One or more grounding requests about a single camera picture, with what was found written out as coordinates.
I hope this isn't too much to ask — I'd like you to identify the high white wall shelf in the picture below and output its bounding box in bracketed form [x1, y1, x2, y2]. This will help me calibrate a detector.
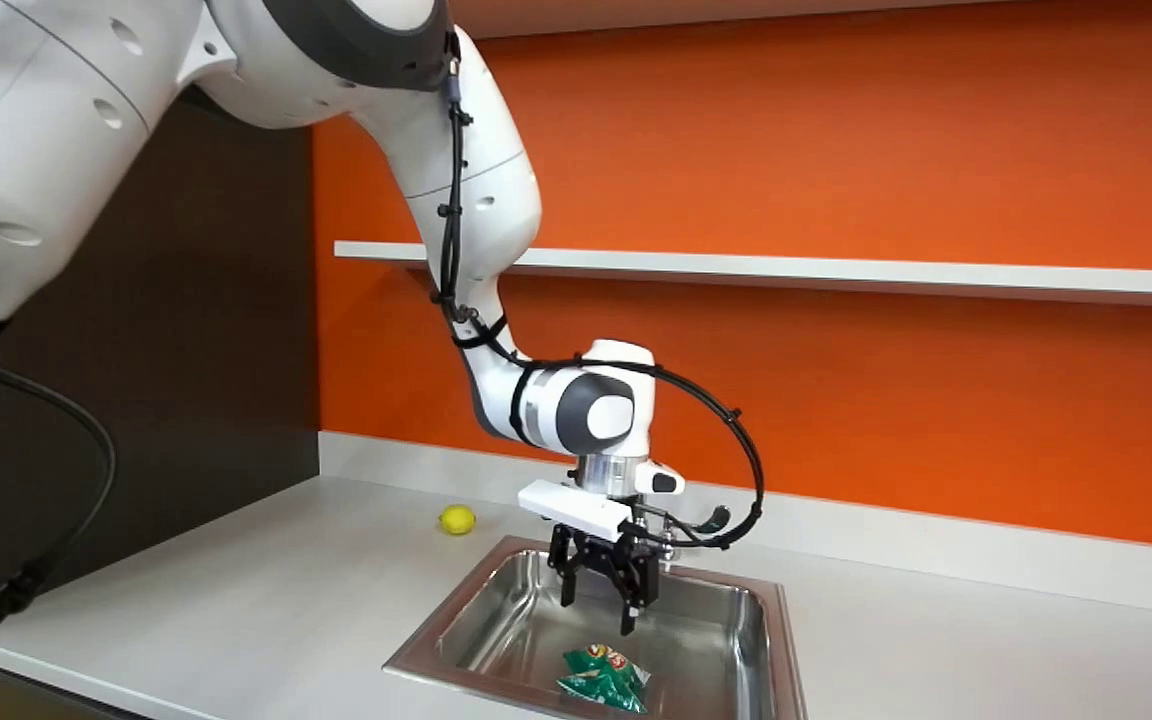
[447, 0, 1010, 38]

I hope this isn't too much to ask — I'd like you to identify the stainless steel sink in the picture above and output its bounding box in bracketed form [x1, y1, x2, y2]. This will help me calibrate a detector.
[384, 533, 812, 720]

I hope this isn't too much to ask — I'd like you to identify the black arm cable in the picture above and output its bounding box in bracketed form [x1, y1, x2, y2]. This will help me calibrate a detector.
[433, 61, 770, 553]

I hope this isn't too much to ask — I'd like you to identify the green snack packet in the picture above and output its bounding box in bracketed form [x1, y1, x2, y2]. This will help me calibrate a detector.
[558, 641, 656, 709]

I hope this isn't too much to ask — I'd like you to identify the thick black base cable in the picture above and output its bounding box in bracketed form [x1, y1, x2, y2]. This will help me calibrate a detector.
[0, 334, 125, 720]

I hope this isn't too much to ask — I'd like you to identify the yellow lemon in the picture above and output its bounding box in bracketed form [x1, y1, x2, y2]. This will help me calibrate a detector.
[438, 499, 479, 539]

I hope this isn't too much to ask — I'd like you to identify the dark wood cabinet panel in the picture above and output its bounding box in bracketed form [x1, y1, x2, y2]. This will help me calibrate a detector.
[0, 86, 323, 620]

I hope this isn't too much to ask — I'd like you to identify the long white wall shelf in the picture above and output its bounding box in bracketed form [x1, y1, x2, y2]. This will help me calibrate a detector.
[331, 235, 1152, 306]

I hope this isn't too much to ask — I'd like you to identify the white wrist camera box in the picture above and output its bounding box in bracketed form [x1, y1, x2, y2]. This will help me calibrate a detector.
[511, 474, 642, 542]

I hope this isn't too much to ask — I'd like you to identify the white backsplash strip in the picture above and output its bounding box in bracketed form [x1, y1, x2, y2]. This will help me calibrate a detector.
[317, 428, 1152, 624]

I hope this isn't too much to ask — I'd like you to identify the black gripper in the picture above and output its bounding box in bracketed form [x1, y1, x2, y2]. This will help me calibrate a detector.
[549, 521, 668, 641]

